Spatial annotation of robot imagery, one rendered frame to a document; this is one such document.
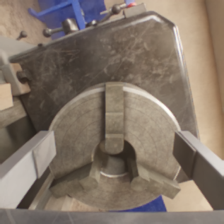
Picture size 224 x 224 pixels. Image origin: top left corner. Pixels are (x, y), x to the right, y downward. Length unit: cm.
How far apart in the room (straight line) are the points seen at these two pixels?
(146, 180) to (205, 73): 410
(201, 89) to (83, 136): 411
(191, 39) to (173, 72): 370
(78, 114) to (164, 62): 30
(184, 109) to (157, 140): 24
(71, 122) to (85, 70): 22
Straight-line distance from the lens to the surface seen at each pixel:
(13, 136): 68
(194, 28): 423
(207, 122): 460
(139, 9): 52
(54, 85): 49
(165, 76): 48
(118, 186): 33
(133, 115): 26
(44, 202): 53
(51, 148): 17
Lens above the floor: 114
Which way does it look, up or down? 5 degrees down
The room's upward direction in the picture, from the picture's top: 73 degrees clockwise
